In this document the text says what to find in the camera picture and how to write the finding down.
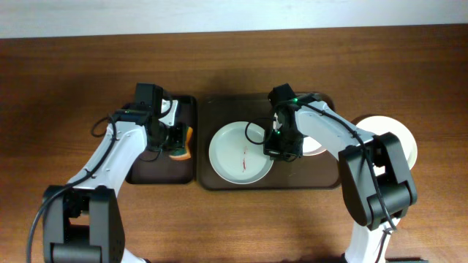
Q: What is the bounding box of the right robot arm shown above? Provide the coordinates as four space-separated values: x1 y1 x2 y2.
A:
261 84 418 262

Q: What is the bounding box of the green and orange sponge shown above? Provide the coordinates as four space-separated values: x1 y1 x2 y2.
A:
169 126 193 161

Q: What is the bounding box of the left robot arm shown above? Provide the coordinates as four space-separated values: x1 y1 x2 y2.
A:
34 83 191 263

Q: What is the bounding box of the white plate with red stain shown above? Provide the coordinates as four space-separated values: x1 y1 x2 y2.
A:
303 137 326 156

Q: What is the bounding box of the large brown tray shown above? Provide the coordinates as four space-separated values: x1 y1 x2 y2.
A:
196 94 340 191

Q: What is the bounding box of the pale green plate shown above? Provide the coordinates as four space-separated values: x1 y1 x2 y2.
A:
208 121 273 185

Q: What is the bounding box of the small black tray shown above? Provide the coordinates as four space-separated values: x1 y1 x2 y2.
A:
126 95 197 185

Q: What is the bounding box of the cream plate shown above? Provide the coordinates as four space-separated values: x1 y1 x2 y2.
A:
353 115 418 169

